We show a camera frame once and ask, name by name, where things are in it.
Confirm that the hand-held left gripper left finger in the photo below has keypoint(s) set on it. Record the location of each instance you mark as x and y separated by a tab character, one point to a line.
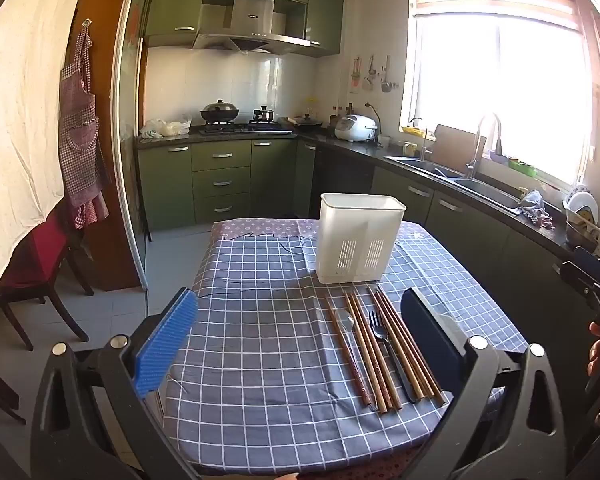
167	345

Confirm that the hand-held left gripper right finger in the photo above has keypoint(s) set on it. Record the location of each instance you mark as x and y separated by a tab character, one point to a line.
430	340

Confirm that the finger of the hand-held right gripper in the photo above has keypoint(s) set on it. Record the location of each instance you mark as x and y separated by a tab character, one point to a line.
577	276
595	264

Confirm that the bunch of wooden chopsticks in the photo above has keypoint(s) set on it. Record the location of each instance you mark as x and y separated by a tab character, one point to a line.
368	355

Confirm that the metal spoon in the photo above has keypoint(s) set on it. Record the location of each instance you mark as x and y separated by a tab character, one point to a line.
346	319

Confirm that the white plastic utensil holder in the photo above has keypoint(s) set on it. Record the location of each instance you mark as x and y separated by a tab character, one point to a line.
360	230

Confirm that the white plate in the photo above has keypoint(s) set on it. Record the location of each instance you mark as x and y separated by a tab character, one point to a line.
582	205

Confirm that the crumpled dish cloth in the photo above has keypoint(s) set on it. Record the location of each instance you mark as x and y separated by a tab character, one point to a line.
535	207

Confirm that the blue checked tablecloth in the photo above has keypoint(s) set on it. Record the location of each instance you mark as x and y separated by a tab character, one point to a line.
260	350

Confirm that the green plastic bowl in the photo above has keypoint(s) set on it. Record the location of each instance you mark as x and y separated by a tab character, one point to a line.
522	167

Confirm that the dark green sink cabinet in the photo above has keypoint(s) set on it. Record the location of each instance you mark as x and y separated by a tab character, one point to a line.
460	220

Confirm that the steel double sink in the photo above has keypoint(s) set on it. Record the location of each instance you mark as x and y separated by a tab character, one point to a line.
485	190

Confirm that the purple patterned tablecloth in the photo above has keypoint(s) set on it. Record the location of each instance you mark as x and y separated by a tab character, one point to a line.
260	227

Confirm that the red cushioned chair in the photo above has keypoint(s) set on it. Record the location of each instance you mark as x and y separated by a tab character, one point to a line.
45	255

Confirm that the tall steel faucet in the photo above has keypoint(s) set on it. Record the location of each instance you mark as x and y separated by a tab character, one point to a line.
472	162

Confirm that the green base cabinet with drawers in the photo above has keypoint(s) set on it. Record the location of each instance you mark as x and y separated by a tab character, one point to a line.
220	180

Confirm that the kitchen window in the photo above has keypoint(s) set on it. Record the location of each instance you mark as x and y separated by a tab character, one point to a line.
530	100

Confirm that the wooden cutting board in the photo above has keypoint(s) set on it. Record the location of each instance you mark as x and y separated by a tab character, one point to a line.
455	142

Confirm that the yellowish mug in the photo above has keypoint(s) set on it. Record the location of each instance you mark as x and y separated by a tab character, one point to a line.
410	149

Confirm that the thin steel faucet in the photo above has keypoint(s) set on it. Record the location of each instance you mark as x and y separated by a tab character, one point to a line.
424	147

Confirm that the dark stone countertop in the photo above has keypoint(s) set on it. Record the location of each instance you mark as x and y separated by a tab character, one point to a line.
360	148

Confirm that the yellow plastic basket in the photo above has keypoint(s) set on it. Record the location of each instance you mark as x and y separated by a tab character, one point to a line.
412	130

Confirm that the glass sliding door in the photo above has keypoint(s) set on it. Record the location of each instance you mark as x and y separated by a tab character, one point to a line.
127	135

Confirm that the white plastic bags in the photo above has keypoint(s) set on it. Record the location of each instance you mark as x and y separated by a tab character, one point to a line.
167	127

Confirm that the white rice cooker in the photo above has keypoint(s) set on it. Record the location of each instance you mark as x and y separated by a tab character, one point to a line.
355	127

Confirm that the purple checked apron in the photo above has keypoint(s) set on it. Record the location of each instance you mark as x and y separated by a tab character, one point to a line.
80	135

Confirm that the gas stove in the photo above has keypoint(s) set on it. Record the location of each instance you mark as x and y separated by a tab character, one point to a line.
245	128

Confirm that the black wok with lid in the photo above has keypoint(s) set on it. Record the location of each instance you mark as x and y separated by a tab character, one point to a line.
220	111

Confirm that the black frying pan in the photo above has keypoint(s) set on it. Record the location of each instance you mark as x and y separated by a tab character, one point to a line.
307	121

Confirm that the hanging metal ladle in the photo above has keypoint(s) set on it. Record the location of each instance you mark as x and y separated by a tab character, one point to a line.
386	85

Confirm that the white hanging sheet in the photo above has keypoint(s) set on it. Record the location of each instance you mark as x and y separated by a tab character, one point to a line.
25	110

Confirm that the roller blind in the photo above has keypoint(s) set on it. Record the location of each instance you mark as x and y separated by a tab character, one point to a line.
490	2

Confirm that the steel range hood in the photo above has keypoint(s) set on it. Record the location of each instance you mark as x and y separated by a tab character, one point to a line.
252	15

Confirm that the green wall cabinet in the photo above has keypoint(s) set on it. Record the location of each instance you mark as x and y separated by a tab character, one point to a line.
325	20

